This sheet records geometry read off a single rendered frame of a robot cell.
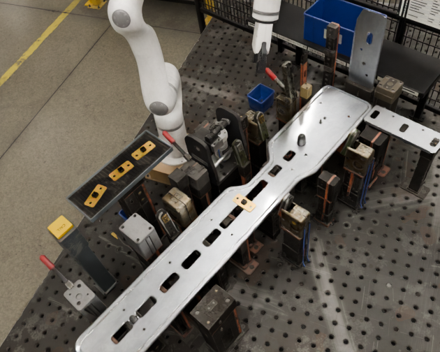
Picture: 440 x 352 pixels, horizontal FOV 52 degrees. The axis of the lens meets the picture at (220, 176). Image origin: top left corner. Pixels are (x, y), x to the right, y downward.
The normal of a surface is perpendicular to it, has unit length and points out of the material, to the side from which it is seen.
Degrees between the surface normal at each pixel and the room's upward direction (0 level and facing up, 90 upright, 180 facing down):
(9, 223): 0
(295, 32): 0
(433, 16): 90
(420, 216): 0
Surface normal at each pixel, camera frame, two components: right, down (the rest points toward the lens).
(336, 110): -0.12, -0.58
